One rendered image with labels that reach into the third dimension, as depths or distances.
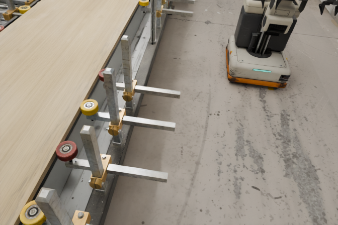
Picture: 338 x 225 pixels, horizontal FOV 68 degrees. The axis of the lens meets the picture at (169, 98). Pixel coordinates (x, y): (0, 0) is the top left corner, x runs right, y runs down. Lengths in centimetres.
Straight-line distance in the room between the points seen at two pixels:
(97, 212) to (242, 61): 210
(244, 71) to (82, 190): 200
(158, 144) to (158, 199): 48
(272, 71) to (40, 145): 228
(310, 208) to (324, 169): 41
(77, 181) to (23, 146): 32
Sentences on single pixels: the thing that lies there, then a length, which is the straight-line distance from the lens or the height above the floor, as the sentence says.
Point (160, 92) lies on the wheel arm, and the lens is 138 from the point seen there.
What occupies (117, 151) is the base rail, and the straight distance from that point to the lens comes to 129.
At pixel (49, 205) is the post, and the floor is 115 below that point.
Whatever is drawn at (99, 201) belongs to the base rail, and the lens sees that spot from 118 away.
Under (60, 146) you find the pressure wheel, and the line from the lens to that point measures 110.
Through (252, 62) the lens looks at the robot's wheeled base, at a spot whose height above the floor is 28.
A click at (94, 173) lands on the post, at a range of 107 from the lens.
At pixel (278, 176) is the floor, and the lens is 225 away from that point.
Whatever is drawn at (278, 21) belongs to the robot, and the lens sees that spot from 254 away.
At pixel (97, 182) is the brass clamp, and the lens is 108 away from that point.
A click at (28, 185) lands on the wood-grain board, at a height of 90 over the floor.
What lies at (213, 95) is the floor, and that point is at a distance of 267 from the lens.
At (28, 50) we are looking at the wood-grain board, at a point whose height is 90.
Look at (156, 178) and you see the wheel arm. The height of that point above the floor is 81.
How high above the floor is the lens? 176
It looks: 44 degrees down
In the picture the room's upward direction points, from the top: 5 degrees clockwise
